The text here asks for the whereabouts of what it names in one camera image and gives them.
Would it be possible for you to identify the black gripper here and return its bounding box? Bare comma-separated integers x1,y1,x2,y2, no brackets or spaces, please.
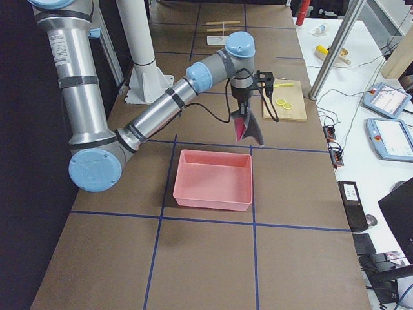
231,85,254,116

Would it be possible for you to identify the grey cleaning cloth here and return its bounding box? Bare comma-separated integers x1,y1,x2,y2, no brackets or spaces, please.
230,108,265,146

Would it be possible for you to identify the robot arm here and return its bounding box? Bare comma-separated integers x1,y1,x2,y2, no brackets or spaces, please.
32,1,256,192

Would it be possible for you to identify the front lemon slice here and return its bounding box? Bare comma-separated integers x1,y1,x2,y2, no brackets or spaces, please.
282,102,293,110

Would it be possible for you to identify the bamboo cutting board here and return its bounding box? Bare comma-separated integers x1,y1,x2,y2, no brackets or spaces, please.
272,79,307,121

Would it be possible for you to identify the yellow plastic knife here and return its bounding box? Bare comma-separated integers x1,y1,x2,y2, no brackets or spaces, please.
273,83,294,88

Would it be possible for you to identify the inner wooden rack rod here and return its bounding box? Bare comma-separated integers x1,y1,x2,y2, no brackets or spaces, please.
206,27,239,33

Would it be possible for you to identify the wooden rack rod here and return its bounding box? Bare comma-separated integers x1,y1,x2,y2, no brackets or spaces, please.
206,27,239,33
206,20,241,25

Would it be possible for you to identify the outer wooden rack rod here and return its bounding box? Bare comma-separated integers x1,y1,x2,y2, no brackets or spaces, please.
206,20,241,25

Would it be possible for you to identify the pink plastic bin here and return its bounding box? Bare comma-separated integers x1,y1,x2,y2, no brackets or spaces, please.
173,149,253,211

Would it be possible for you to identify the red cylinder bottle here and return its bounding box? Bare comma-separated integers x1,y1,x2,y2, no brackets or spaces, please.
296,0,311,26

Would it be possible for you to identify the far teach pendant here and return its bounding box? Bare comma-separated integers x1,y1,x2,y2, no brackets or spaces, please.
362,82,412,119

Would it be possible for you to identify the teach pendant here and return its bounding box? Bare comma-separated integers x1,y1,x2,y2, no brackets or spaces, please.
365,118,412,163
362,82,412,119

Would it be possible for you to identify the near teach pendant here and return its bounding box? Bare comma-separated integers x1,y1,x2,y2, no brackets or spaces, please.
365,118,412,163

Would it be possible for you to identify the black box with label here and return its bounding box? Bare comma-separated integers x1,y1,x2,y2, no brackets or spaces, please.
337,181,368,233

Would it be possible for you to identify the braided camera cable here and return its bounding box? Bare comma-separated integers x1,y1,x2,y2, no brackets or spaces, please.
180,77,280,123

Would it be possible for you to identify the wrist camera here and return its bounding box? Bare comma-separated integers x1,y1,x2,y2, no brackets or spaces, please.
255,70,275,98

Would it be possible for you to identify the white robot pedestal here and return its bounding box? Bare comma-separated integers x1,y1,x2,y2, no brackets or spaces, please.
116,0,174,105

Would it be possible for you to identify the aluminium frame post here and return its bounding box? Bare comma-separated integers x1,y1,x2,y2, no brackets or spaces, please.
308,0,367,101

